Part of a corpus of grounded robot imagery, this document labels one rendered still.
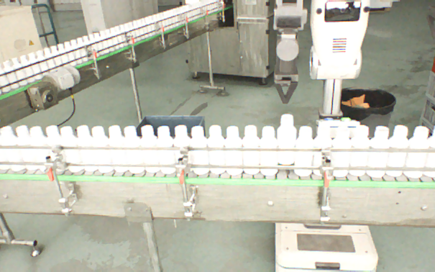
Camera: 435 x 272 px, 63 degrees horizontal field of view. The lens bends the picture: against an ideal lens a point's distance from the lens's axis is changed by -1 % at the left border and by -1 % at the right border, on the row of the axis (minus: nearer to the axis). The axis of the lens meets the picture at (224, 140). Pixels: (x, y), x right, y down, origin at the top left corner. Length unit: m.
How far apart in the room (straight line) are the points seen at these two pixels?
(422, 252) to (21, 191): 2.18
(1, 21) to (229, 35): 2.77
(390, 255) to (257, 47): 3.19
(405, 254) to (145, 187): 1.72
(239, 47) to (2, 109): 3.23
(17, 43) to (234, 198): 4.42
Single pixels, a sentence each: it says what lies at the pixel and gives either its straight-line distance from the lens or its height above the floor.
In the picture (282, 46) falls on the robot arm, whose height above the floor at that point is 1.45.
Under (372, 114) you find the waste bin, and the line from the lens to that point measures 2.73.
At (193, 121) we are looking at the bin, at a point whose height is 0.92.
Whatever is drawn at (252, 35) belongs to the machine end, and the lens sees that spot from 4.81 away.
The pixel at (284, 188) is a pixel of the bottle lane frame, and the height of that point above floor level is 0.97.
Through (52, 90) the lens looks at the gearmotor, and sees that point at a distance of 2.55.
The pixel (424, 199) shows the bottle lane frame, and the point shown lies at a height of 0.94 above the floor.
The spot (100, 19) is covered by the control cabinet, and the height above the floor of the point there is 0.70.
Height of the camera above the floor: 1.68
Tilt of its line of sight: 28 degrees down
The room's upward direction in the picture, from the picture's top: 4 degrees counter-clockwise
